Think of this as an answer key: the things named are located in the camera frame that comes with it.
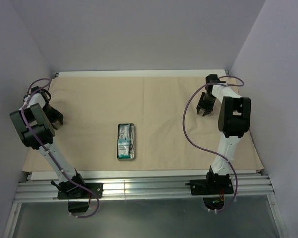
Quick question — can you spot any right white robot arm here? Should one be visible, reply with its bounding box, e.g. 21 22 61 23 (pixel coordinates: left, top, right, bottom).
196 74 251 193

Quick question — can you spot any teal sterile packet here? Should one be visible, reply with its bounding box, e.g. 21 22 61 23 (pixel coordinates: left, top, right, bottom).
118 124 131 140
118 139 130 159

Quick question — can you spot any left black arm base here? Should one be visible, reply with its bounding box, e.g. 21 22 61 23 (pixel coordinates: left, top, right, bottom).
56 181 103 214

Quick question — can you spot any aluminium mounting rail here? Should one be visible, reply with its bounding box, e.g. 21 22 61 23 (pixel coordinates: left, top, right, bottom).
13 174 274 203

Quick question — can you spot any beige cloth wrap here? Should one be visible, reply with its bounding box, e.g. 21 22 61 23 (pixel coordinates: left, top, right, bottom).
21 75 264 172

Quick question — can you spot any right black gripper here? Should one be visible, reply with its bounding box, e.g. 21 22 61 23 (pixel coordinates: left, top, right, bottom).
196 92 216 116

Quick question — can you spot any metal instrument tray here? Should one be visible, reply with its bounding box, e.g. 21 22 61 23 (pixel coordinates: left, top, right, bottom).
117 123 136 161

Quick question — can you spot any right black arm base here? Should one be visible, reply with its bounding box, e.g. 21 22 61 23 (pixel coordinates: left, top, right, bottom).
185 179 234 196

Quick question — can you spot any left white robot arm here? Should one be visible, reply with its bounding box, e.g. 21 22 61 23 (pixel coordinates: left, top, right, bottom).
9 87 87 198

